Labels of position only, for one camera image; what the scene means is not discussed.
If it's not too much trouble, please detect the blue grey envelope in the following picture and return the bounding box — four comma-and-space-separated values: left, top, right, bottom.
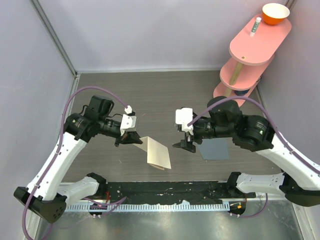
196, 138, 230, 161

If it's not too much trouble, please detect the beige letter paper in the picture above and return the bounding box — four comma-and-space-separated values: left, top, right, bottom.
134, 136, 172, 170

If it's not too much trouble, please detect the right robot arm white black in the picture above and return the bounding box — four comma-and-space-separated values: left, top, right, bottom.
173, 96, 320, 207

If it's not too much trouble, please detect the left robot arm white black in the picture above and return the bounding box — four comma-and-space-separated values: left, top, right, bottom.
13, 95, 143, 224

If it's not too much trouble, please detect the blue object under shelf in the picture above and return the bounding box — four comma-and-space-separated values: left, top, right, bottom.
234, 89, 250, 96

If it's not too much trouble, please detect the pink three tier shelf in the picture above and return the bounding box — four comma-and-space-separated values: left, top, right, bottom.
213, 13, 292, 98

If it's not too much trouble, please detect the white glue stick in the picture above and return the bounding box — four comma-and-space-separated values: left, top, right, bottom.
249, 17, 262, 37

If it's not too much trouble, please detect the orange bowl white inside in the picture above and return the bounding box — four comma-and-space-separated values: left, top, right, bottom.
262, 3, 290, 26

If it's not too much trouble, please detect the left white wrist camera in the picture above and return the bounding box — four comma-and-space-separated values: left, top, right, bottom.
120, 105, 137, 136

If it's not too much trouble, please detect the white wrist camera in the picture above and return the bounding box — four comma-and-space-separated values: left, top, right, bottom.
175, 107, 194, 135
120, 105, 137, 136

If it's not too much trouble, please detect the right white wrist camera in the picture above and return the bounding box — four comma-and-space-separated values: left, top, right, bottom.
175, 107, 194, 135

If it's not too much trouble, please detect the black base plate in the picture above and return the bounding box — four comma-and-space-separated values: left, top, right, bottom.
102, 181, 256, 205

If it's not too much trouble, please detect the white slotted cable duct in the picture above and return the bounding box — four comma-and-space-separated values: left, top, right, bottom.
65, 201, 230, 213

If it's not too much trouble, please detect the aluminium frame rail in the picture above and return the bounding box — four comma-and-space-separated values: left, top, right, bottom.
29, 0, 77, 77

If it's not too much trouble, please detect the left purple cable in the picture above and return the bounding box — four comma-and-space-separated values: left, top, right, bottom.
21, 86, 130, 240

